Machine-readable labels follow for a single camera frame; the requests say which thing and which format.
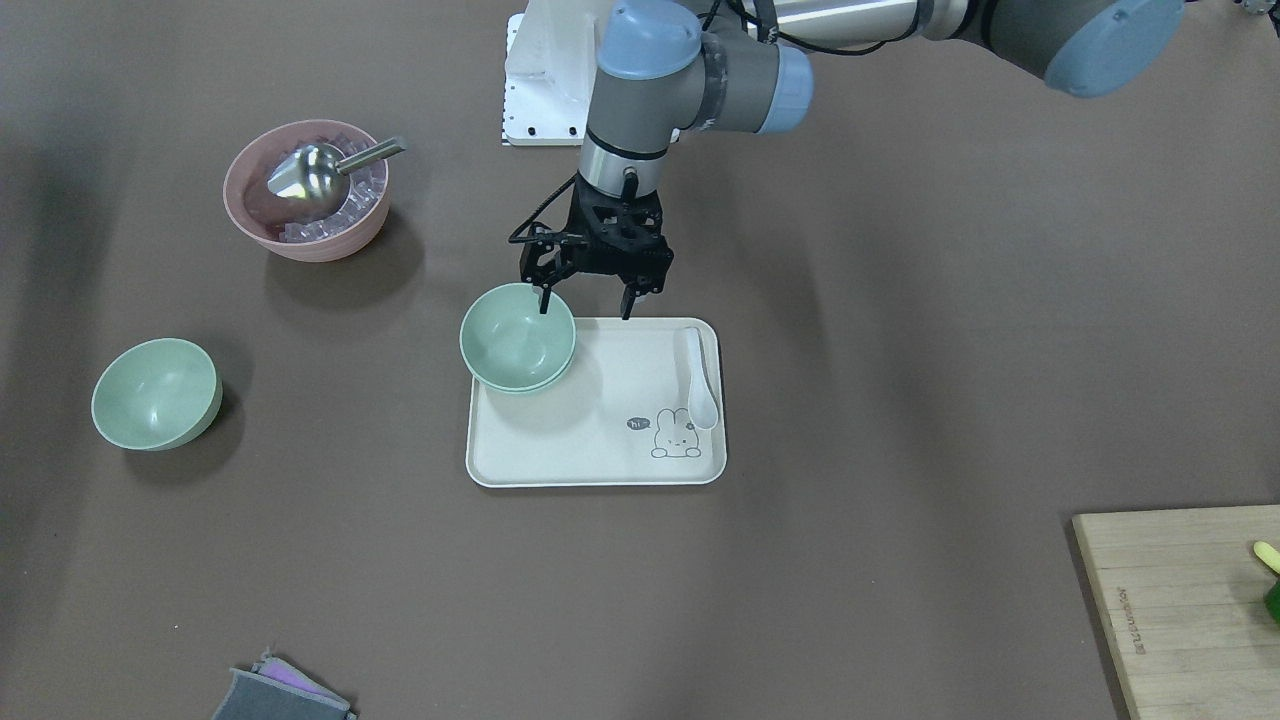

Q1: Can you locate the wooden cutting board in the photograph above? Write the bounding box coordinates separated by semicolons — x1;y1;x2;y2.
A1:
1071;505;1279;719

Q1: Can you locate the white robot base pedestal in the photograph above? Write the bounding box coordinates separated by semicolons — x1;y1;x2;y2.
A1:
502;1;605;147

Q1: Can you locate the white ceramic spoon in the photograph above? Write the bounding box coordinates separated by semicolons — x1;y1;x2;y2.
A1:
684;325;721;430

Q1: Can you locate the pink bowl with ice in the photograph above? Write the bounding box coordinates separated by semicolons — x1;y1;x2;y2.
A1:
221;119;403;263

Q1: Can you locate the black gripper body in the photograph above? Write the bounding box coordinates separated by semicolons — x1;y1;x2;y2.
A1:
518;176;675;296

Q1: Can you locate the beige serving tray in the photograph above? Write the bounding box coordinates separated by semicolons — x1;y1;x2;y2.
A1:
465;316;728;488

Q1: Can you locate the grey folded cloth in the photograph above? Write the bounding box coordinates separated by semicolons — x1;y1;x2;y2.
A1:
212;652;358;719

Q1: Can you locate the green lime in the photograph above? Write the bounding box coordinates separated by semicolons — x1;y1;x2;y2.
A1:
1263;580;1280;624

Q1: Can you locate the metal scoop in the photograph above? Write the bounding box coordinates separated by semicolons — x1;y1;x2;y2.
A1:
266;137;407;223

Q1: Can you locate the yellow plastic knife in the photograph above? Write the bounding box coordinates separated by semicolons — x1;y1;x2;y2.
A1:
1251;541;1280;577

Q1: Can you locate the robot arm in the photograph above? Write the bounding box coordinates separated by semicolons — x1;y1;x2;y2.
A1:
509;1;1185;318

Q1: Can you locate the green bowl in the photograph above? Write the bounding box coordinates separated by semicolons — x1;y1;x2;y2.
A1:
463;351;576;395
91;338;223;452
460;283;577;357

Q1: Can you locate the green bowl on tray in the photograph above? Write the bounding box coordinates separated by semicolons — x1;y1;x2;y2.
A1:
463;351;576;395

